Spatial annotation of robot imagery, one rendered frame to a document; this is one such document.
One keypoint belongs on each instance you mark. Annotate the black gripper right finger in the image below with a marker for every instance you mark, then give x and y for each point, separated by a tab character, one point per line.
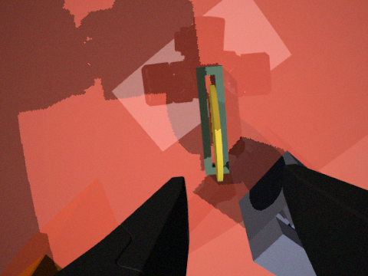
331	219

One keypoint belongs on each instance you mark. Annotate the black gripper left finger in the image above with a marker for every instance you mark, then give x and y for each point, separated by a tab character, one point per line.
153	241

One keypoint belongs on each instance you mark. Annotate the gold coin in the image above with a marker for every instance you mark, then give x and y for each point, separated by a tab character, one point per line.
216	132

